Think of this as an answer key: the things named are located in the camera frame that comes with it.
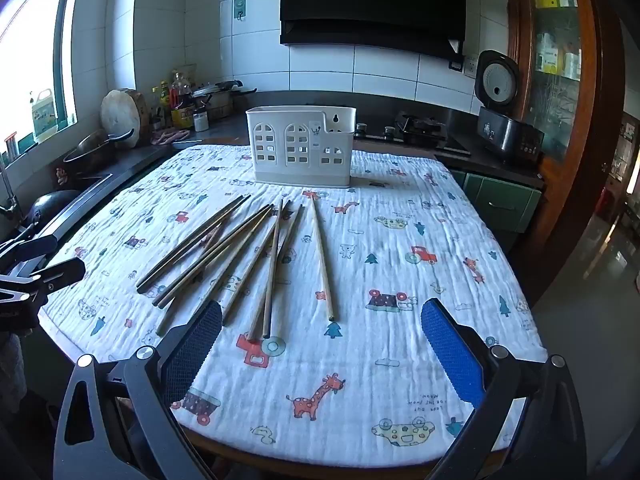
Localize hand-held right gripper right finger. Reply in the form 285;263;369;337
420;298;589;480

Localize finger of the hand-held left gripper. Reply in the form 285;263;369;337
0;258;87;312
0;233;59;285

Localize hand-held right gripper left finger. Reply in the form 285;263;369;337
52;300;223;480

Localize pile of wooden chopsticks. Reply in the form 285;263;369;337
136;194;337;342

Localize white plastic chopstick holder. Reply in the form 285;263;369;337
245;105;357;190

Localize black wok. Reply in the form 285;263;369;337
27;189;84;229

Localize steel faucet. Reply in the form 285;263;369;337
0;161;22;227

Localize white printed cloth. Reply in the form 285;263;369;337
40;144;549;467

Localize steel sink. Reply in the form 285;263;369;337
30;172;114;241

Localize steel pot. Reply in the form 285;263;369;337
62;128;136;172

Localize detergent bottle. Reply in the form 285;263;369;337
31;88;56;141

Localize round wooden cutting board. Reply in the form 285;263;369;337
100;88;149;149

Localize pink rag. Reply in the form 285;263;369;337
150;128;191;146

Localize window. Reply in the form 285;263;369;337
0;0;89;161

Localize dark sauce bottle yellow label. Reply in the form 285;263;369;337
170;72;196;129

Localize black gas stove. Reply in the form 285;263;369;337
352;110;472;157

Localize steel kitchen counter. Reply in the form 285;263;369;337
59;109;547;192

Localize black rice cooker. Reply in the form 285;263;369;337
475;50;546;164

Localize steel pressure cooker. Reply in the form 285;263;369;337
192;80;259;122

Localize wooden glass-door cabinet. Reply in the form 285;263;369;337
504;0;627;266

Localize black range hood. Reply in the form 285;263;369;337
272;0;489;56

